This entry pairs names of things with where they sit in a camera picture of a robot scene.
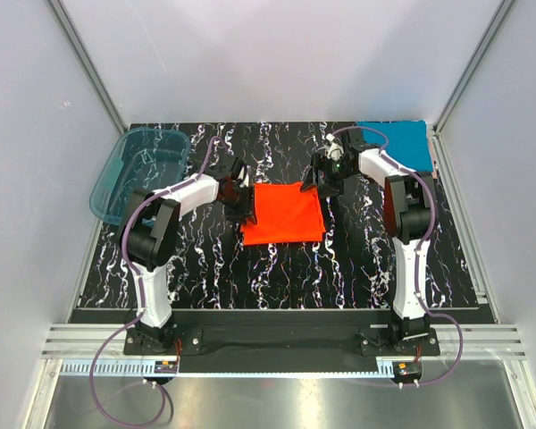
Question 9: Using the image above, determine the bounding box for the orange t-shirt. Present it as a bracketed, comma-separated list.
[240, 182, 326, 246]

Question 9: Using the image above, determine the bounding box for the small connector board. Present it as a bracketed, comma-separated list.
[154, 360, 179, 374]
[394, 361, 423, 379]

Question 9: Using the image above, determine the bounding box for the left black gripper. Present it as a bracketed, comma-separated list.
[220, 184, 256, 226]

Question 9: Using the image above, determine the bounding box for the folded pink patterned t-shirt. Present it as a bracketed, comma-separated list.
[428, 133, 438, 180]

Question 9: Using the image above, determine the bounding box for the folded blue t-shirt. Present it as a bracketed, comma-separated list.
[357, 121, 433, 172]

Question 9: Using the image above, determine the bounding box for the right aluminium frame post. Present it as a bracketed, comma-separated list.
[432, 0, 518, 134]

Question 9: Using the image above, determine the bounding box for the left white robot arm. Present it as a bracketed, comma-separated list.
[119, 156, 257, 354]

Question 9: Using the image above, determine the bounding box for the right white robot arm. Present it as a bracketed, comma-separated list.
[300, 126, 438, 356]

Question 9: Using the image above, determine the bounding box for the aluminium frame post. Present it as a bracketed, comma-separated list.
[432, 0, 518, 134]
[46, 0, 129, 133]

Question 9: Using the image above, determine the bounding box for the teal transparent plastic bin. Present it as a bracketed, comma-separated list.
[89, 126, 191, 226]

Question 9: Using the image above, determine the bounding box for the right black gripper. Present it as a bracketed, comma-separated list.
[299, 154, 356, 200]

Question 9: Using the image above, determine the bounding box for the left small connector board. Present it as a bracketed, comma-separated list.
[154, 360, 179, 374]

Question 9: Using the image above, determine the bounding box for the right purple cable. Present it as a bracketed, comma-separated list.
[332, 126, 464, 388]

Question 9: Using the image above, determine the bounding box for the front aluminium rail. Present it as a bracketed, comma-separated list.
[41, 324, 525, 378]

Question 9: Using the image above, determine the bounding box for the left aluminium frame post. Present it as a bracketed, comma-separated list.
[46, 0, 129, 133]

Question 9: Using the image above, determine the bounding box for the right small connector board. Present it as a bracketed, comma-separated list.
[394, 361, 423, 379]

